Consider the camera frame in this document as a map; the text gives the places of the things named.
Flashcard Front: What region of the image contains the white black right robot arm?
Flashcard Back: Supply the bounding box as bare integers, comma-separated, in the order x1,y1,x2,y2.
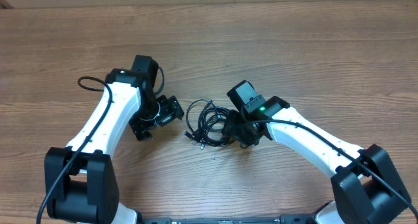
223,80,417,224

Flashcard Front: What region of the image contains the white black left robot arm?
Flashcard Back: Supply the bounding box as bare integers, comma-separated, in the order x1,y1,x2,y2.
36,55,184,224

